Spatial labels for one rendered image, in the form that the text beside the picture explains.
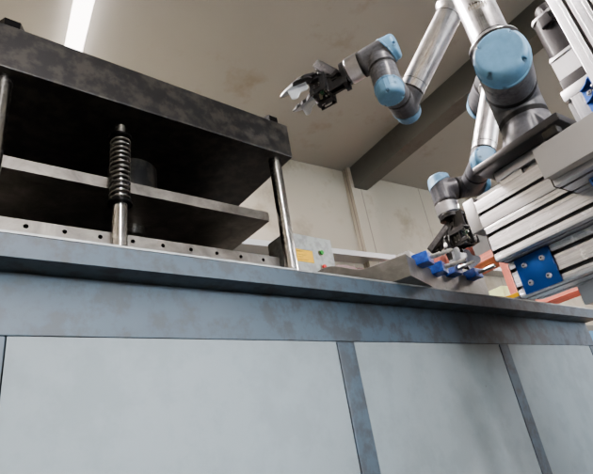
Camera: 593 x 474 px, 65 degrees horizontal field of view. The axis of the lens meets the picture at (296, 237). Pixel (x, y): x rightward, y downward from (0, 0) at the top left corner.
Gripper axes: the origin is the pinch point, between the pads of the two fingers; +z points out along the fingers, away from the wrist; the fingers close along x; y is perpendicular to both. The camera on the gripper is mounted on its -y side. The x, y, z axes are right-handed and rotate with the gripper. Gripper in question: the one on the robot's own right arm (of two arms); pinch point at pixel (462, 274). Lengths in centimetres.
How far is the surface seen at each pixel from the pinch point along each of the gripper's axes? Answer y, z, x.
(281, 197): -72, -67, -8
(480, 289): 2.1, 5.3, 3.7
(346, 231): -257, -180, 236
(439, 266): 10.5, 5.0, -28.8
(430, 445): 4, 45, -42
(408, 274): 12.8, 9.8, -45.8
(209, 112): -69, -101, -45
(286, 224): -72, -53, -8
